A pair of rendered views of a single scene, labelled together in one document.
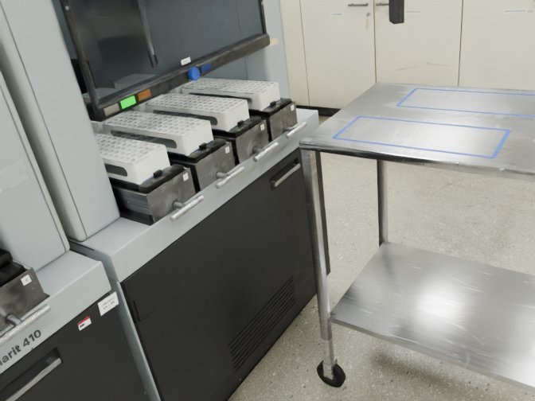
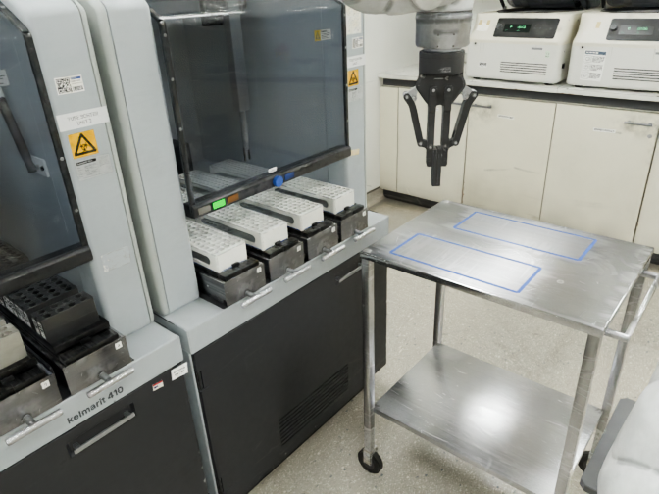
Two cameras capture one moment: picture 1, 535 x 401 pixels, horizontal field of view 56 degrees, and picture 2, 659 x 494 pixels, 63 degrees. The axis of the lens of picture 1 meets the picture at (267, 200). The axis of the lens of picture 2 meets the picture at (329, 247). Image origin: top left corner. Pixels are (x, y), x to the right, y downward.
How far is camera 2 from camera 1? 28 cm
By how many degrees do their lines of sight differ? 3
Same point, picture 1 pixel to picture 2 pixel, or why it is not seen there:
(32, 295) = (121, 358)
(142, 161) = (224, 253)
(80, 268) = (160, 339)
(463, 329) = (491, 436)
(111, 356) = (176, 417)
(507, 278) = (543, 394)
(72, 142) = (169, 234)
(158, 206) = (231, 293)
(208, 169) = (279, 264)
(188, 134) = (266, 232)
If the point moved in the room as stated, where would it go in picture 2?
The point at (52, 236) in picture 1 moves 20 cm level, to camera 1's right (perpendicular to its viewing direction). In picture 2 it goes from (142, 309) to (227, 308)
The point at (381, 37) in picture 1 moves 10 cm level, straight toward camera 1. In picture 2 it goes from (473, 136) to (472, 141)
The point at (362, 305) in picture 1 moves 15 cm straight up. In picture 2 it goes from (405, 400) to (406, 362)
